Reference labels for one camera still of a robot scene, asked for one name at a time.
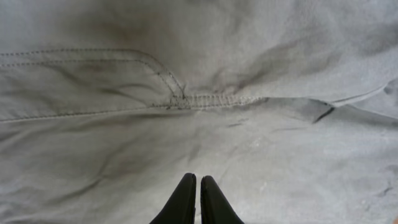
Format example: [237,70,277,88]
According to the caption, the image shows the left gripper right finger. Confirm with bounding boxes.
[200,175,244,224]

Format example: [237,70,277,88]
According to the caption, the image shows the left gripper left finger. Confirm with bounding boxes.
[150,173,197,224]

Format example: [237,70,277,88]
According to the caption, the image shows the grey shorts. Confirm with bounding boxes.
[1,1,397,223]

